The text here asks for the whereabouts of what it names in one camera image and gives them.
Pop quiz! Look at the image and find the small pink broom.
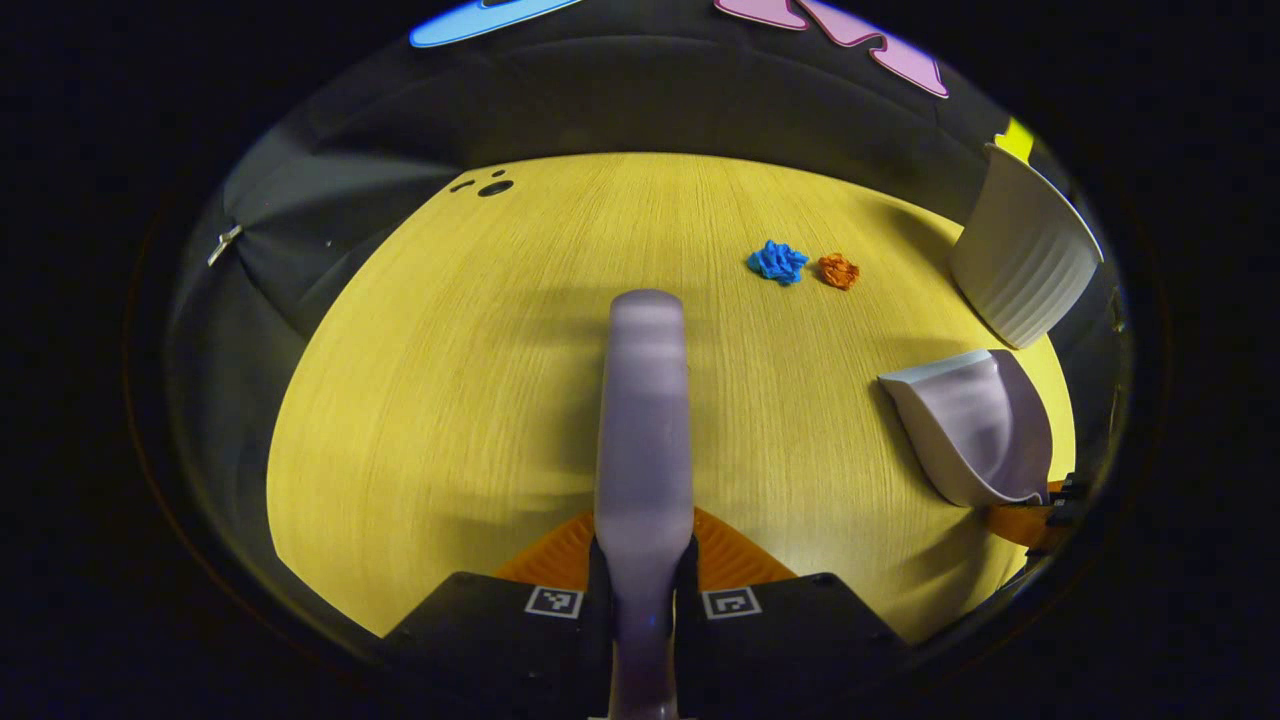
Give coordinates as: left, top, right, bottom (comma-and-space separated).
594, 289, 696, 720

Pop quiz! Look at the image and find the yellow wooden desktop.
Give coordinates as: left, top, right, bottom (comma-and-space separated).
265, 152, 1079, 646

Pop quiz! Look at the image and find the white ribbed garbage bin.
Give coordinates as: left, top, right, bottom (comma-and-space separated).
950, 143, 1105, 350

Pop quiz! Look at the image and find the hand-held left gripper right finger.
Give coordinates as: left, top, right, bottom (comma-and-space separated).
673, 507, 913, 686

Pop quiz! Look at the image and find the pink dustpan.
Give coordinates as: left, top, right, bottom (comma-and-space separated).
878, 348, 1054, 508

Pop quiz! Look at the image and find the black backdrop cloth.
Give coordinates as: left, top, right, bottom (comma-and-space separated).
165, 0, 1136, 641

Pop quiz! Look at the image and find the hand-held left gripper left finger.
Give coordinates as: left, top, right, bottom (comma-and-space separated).
380, 510, 616, 693

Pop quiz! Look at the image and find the blue paper trash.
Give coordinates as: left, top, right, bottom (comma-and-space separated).
747, 240, 810, 287

